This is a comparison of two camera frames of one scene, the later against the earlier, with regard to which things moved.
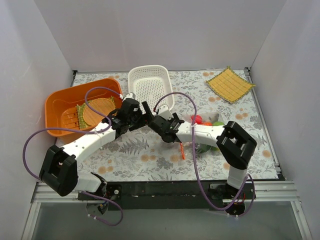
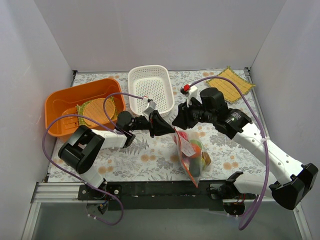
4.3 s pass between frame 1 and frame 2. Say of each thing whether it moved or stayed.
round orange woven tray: stayed
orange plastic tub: stayed
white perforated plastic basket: stayed
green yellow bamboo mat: stayed
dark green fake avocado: moved
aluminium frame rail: stayed
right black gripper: moved
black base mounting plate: stayed
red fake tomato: moved
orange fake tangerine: moved
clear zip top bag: moved
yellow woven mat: stayed
